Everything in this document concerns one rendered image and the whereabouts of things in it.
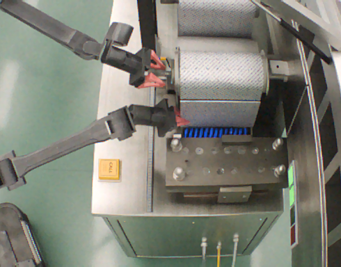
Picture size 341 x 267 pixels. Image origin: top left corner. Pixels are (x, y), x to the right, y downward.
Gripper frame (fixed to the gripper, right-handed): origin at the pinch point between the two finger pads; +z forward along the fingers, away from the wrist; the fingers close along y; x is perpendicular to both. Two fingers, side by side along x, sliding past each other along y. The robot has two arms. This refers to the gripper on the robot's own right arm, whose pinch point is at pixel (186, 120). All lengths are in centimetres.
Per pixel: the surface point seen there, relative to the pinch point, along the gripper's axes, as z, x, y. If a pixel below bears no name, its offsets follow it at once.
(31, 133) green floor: -5, -139, -58
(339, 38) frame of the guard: -12, 69, 15
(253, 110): 11.5, 18.1, 3.7
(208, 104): -1.5, 12.8, 1.1
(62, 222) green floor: 5, -126, 2
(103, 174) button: -16.0, -28.0, 8.0
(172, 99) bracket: -1.6, -2.3, -8.5
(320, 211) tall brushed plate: -4, 45, 45
